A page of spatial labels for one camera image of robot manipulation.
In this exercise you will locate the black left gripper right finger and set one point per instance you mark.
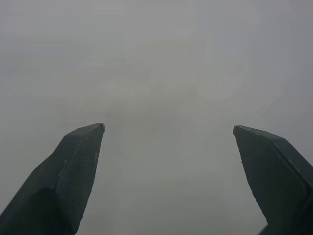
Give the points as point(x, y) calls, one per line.
point(274, 181)

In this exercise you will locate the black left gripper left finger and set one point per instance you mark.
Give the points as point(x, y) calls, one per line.
point(61, 186)

